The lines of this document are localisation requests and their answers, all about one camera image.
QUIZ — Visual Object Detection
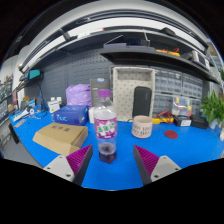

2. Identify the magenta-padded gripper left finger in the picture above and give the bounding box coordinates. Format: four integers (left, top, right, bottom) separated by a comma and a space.
43, 144, 94, 187

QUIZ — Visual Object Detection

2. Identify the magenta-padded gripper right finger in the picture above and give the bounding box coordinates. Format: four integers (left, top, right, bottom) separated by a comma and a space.
132, 144, 182, 187

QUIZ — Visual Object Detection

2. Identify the purple-capped clear drink bottle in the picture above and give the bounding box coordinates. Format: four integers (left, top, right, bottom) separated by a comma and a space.
93, 88, 118, 165

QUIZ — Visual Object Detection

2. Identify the brown cardboard box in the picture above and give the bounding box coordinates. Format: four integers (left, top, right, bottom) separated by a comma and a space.
32, 122, 89, 157

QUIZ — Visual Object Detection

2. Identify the flat round red coaster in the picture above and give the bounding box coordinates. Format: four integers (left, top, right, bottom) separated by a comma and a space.
163, 129, 179, 140

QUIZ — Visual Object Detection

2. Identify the beige cup with grey dashes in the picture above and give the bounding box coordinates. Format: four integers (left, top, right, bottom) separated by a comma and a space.
131, 115, 154, 139

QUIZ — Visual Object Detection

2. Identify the yellow multimeter with red leads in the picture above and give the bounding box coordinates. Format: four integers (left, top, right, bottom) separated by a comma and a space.
152, 110, 174, 125

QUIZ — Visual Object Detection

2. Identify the black box with white label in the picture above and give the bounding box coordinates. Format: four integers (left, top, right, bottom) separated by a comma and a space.
173, 114, 193, 128

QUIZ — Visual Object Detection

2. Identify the blue carton box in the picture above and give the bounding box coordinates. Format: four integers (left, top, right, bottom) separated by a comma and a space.
53, 105, 90, 126

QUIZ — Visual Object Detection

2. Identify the white carton box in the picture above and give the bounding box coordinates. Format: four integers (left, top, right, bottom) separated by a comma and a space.
88, 106, 98, 124

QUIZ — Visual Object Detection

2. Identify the flat black box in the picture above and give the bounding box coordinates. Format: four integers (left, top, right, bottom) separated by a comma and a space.
190, 114, 210, 130

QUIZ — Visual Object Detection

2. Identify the small white yellow-labelled box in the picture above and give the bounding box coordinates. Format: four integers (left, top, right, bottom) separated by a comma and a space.
47, 99, 62, 114

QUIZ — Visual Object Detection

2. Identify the grey parts drawer cabinet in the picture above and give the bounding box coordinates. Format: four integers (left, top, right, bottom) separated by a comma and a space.
152, 93, 174, 116
191, 98, 203, 116
151, 66, 184, 95
182, 73, 204, 100

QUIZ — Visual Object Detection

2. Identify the clear organizer with coloured parts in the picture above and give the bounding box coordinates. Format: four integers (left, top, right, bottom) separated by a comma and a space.
171, 96, 194, 118

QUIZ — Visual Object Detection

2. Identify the black zip case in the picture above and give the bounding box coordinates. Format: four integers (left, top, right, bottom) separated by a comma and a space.
132, 86, 153, 118

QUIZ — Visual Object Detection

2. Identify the purple plastic bag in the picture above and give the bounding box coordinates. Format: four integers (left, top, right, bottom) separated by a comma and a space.
65, 83, 92, 108

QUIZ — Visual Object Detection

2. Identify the green potted plant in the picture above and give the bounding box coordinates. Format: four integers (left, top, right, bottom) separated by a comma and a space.
199, 89, 224, 129

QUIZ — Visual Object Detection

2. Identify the beige perforated tray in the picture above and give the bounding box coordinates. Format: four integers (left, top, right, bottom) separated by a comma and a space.
112, 66, 156, 123

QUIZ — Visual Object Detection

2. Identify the dark grey tall carton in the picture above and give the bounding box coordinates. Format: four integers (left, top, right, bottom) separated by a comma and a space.
89, 77, 111, 108

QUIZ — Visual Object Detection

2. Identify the dark grey overhead shelf unit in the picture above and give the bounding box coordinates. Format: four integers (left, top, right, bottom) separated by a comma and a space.
18, 8, 221, 84

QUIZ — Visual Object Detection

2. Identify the white metal shelf rack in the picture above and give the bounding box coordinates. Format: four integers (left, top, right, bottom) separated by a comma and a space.
208, 41, 224, 88

